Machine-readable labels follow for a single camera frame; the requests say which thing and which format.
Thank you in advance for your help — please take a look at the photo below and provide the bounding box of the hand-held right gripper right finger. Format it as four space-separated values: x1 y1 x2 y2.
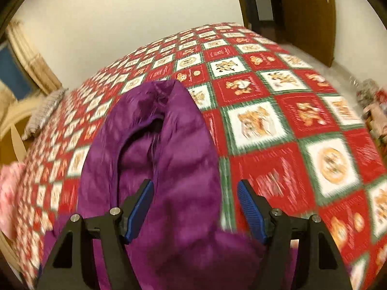
237 179 353 290

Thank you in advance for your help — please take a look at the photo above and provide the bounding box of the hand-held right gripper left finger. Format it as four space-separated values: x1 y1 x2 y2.
38 179 154 290

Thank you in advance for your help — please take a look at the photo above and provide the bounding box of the purple down jacket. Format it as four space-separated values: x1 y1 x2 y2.
41 79 298 290

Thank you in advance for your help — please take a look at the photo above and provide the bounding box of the red checkered printed blanket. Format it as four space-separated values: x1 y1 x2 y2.
12 22 387 290

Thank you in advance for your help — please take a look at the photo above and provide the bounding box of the pink cloth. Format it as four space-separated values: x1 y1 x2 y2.
0 161 26 239

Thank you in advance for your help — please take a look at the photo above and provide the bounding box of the grey patterned pillow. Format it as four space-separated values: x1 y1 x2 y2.
24 88 69 141

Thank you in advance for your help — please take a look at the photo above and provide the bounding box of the blurred colourful pile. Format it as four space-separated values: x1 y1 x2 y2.
355 79 387 145

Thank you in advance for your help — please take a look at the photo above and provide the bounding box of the beige curtain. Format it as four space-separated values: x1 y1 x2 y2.
6 21 62 94

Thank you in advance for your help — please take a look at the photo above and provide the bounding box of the window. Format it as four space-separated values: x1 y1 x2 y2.
0 44 32 100

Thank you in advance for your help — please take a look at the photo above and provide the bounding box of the brown wooden door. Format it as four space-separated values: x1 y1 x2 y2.
276 0 337 67

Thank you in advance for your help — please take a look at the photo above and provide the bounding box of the dark door frame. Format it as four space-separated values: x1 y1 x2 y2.
232 0 261 31

